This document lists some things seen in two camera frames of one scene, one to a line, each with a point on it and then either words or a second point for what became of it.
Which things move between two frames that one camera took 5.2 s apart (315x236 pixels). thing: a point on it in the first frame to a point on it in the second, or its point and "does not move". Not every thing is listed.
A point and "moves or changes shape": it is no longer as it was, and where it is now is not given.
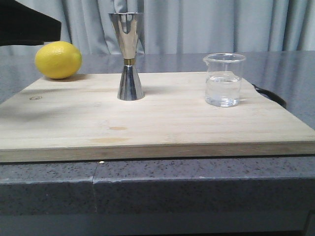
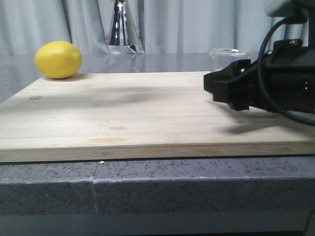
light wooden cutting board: (81, 118) does not move
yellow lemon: (58, 60) does not move
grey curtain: (176, 26) does not move
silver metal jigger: (127, 26) moves or changes shape
